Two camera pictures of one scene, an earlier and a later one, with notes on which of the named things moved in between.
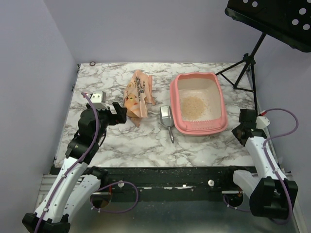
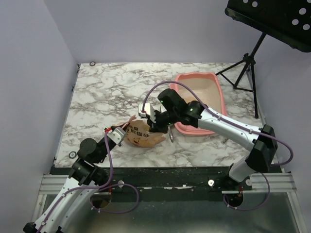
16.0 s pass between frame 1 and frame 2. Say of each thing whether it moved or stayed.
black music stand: stayed
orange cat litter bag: moved
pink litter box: stayed
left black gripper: moved
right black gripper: moved
